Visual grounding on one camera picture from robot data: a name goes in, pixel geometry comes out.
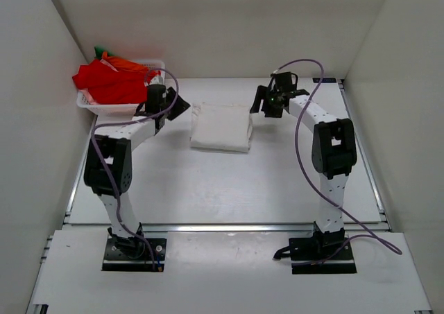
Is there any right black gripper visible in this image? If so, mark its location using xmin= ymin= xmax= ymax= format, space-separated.
xmin=250 ymin=87 xmax=282 ymax=119

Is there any white t shirt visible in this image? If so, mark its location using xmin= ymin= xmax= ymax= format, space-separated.
xmin=190 ymin=103 xmax=253 ymax=153

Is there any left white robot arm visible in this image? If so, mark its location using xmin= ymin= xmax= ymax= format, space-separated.
xmin=83 ymin=84 xmax=190 ymax=259

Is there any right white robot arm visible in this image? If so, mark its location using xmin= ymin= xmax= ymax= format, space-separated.
xmin=250 ymin=85 xmax=357 ymax=259

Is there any black label on table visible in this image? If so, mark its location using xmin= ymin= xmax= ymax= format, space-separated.
xmin=312 ymin=78 xmax=337 ymax=84

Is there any white plastic laundry basket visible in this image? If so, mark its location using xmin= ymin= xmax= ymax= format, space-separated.
xmin=76 ymin=59 xmax=165 ymax=115

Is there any orange t shirt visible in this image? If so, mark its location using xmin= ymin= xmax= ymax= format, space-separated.
xmin=101 ymin=51 xmax=149 ymax=73

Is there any red t shirt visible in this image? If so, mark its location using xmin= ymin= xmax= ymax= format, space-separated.
xmin=72 ymin=59 xmax=161 ymax=105

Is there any pink cloth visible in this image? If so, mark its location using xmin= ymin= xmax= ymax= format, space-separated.
xmin=80 ymin=89 xmax=97 ymax=105

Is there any green cloth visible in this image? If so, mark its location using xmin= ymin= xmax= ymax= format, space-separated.
xmin=94 ymin=46 xmax=107 ymax=59

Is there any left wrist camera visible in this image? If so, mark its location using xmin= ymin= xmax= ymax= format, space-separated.
xmin=144 ymin=76 xmax=167 ymax=114

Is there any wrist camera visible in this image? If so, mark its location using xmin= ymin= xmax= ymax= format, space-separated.
xmin=271 ymin=71 xmax=298 ymax=93
xmin=144 ymin=76 xmax=167 ymax=114

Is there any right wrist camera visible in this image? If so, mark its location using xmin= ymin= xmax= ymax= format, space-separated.
xmin=271 ymin=71 xmax=298 ymax=93

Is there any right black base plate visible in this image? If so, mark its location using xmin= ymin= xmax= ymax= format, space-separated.
xmin=273 ymin=237 xmax=357 ymax=275

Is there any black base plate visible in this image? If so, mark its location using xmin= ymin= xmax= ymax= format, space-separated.
xmin=273 ymin=237 xmax=357 ymax=275
xmin=101 ymin=236 xmax=167 ymax=272

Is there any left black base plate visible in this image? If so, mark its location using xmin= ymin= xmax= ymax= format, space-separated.
xmin=101 ymin=236 xmax=167 ymax=272

